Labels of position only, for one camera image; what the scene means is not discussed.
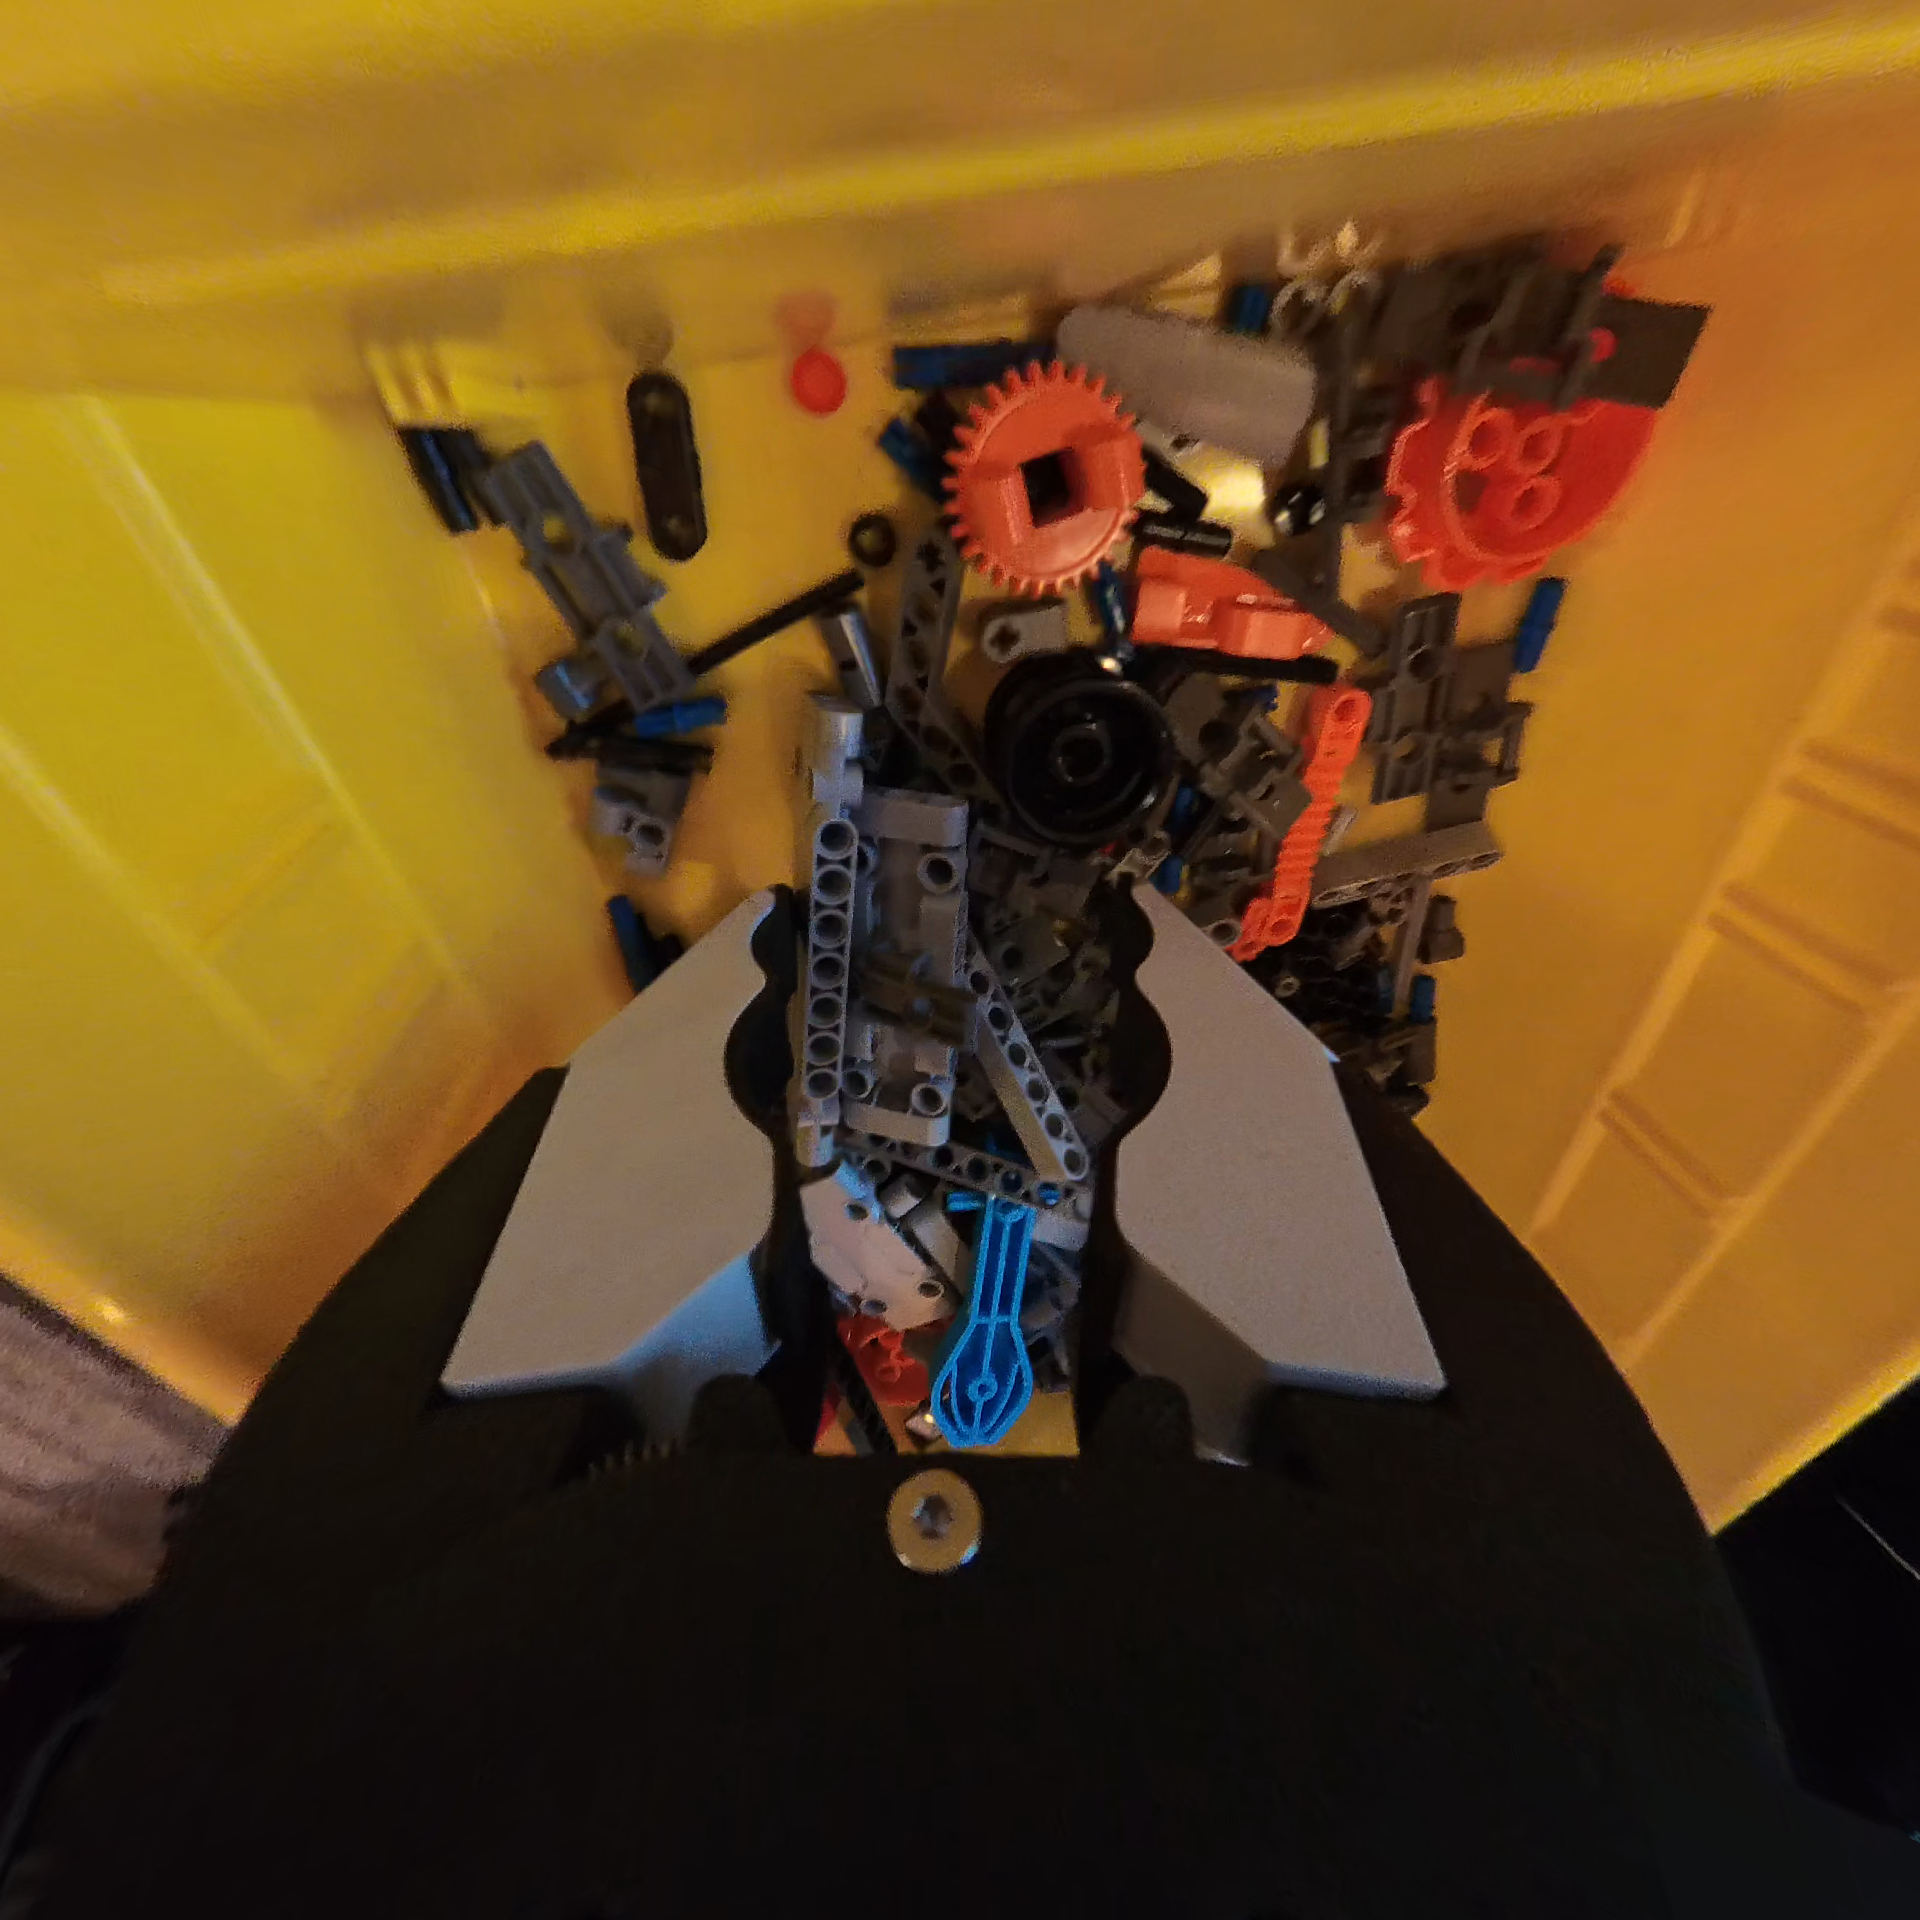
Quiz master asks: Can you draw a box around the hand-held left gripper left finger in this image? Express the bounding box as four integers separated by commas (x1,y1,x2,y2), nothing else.
438,884,823,1453

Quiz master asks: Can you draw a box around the orange connector block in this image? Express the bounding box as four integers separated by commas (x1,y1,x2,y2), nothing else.
1128,546,1341,666

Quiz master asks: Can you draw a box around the orange curved holed liftarm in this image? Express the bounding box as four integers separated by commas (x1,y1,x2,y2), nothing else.
1225,682,1377,963

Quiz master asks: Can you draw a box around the orange spur gear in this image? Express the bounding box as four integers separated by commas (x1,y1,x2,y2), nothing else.
944,356,1153,594

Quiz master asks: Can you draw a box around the pile of building parts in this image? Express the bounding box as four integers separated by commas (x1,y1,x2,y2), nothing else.
397,224,1716,1458

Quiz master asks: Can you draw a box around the teal plastic tool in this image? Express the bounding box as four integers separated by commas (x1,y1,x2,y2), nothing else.
928,1196,1043,1451

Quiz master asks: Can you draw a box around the large orange toothed sprocket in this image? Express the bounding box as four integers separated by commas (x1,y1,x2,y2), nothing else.
1381,364,1662,594

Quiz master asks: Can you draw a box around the black oval link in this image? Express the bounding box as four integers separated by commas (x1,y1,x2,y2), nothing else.
624,365,713,563

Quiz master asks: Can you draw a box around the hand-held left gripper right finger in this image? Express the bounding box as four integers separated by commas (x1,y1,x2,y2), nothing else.
1076,882,1451,1467

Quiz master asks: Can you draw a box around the long light grey frame beam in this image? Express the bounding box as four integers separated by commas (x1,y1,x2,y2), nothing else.
793,693,981,1175

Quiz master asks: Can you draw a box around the yellow plastic bin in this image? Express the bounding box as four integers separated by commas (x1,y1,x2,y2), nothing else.
0,0,1920,1536

